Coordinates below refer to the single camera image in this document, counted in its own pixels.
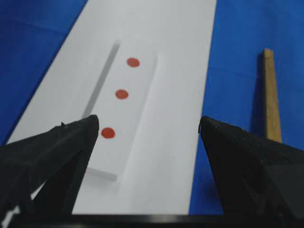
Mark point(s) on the small white marked plate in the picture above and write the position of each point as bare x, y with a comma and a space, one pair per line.
110, 156

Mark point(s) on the red dot mark middle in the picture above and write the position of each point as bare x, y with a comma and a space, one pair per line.
121, 94

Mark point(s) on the large white board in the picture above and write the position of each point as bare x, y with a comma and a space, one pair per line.
159, 173

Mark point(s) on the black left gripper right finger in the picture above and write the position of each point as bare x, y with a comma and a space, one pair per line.
254, 175

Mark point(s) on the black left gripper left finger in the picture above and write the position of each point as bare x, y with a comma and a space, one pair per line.
42, 174

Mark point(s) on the red dot mark far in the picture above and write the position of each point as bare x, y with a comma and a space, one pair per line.
133, 62

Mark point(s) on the red dot mark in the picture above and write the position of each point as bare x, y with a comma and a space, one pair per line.
133, 62
108, 133
121, 94

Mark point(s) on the wooden mallet hammer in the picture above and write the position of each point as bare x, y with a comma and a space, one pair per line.
272, 124

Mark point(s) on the red dot mark near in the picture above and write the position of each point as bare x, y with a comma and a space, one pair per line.
108, 133

